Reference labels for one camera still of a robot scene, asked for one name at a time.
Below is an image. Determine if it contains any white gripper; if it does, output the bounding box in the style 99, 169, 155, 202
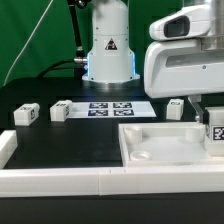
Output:
144, 0, 224, 123

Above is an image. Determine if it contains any white square tabletop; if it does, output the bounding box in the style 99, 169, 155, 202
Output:
118, 122, 224, 167

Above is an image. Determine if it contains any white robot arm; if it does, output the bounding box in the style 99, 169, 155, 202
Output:
83, 0, 224, 124

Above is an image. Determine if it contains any white paper with fiducial markers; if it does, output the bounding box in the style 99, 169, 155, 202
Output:
68, 101, 156, 118

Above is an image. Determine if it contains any white U-shaped fence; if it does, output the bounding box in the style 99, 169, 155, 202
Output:
0, 130, 224, 197

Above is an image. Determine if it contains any black cable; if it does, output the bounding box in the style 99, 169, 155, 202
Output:
37, 0, 89, 79

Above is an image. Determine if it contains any white cable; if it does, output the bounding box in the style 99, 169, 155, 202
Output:
3, 0, 54, 87

